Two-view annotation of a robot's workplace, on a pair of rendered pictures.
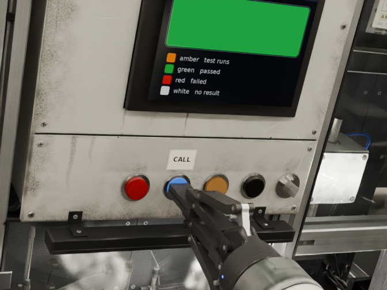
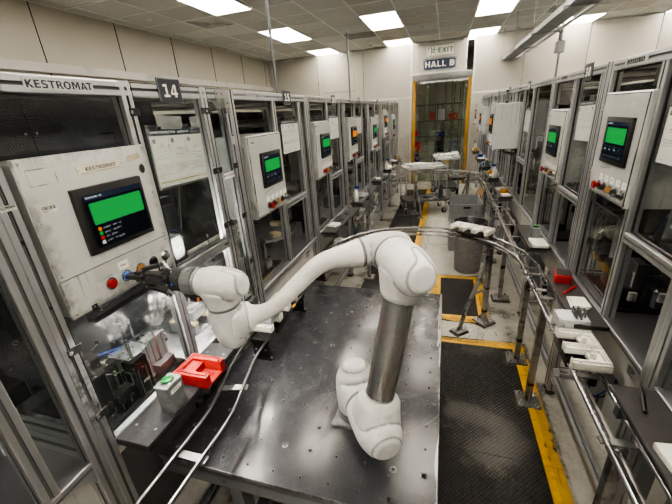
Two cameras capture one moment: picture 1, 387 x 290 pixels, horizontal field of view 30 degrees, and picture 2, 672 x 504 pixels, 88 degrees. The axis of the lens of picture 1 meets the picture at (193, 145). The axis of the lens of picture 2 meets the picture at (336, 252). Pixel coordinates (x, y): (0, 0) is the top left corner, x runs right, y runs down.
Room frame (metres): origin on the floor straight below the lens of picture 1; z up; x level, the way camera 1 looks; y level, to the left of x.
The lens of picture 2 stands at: (-0.38, 0.23, 1.88)
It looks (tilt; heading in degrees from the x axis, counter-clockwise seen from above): 22 degrees down; 317
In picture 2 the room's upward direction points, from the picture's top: 4 degrees counter-clockwise
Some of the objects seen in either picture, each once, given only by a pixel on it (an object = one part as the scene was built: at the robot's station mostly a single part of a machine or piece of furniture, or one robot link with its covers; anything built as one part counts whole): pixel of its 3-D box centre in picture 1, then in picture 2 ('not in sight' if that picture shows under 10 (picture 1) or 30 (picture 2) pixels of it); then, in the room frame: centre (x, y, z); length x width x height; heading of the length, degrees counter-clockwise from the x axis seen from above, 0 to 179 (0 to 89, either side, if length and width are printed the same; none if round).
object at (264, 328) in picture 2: not in sight; (274, 314); (1.12, -0.67, 0.84); 0.36 x 0.14 x 0.10; 119
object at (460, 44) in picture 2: not in sight; (439, 57); (4.37, -8.03, 2.96); 1.23 x 0.08 x 0.68; 29
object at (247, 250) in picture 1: (243, 264); (174, 279); (0.72, -0.08, 1.42); 0.09 x 0.07 x 0.08; 29
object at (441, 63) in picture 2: not in sight; (439, 63); (4.33, -7.99, 2.81); 0.75 x 0.04 x 0.25; 29
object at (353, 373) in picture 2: not in sight; (356, 385); (0.39, -0.56, 0.85); 0.18 x 0.16 x 0.22; 152
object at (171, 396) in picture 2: not in sight; (169, 392); (0.80, 0.01, 0.97); 0.08 x 0.08 x 0.12; 29
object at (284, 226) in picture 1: (178, 228); (137, 289); (0.88, 0.00, 1.37); 0.36 x 0.04 x 0.04; 119
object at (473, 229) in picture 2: not in sight; (470, 231); (0.88, -2.63, 0.84); 0.37 x 0.14 x 0.10; 177
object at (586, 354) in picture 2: not in sight; (576, 345); (-0.19, -1.40, 0.84); 0.37 x 0.14 x 0.10; 119
